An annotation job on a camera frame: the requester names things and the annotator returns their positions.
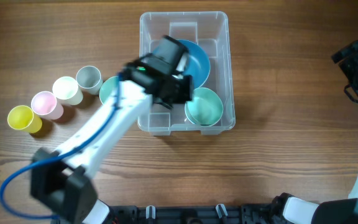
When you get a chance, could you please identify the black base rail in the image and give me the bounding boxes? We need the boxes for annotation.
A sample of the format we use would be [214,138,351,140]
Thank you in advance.
[105,193,291,224]

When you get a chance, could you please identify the blue plate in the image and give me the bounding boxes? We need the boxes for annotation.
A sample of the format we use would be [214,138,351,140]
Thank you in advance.
[152,39,211,90]

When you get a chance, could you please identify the grey cup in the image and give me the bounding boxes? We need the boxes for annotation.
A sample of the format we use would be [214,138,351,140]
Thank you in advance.
[76,65,103,95]

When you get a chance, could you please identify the cream cup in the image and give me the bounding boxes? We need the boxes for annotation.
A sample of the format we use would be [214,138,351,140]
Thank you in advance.
[52,77,83,106]

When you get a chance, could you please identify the clear plastic storage bin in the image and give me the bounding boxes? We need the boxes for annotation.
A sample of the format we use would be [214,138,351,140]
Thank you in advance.
[137,11,236,136]

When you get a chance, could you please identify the pink cup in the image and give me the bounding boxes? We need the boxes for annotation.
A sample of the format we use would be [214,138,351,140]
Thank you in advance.
[30,91,63,120]

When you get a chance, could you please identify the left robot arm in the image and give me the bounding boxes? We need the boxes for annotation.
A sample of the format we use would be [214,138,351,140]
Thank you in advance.
[29,35,194,223]

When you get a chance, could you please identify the yellow cup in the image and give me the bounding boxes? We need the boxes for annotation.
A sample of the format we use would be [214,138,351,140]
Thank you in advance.
[7,105,42,134]

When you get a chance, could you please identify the green bowl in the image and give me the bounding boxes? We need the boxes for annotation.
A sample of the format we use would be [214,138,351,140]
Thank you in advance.
[185,87,224,126]
[99,76,119,104]

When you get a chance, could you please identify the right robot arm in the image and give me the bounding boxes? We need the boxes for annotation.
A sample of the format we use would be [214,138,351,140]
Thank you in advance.
[269,40,358,223]

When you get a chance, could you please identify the left blue cable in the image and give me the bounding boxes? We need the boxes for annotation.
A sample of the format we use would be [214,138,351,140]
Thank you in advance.
[0,73,124,220]

